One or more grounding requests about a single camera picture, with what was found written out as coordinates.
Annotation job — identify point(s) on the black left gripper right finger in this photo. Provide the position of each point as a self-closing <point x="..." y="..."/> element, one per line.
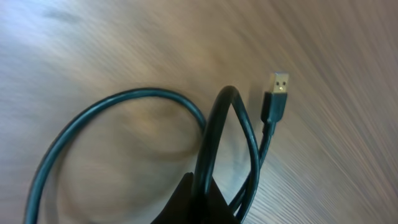
<point x="217" y="210"/>

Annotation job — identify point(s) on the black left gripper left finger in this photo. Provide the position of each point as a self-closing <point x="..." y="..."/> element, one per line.
<point x="177" y="208"/>

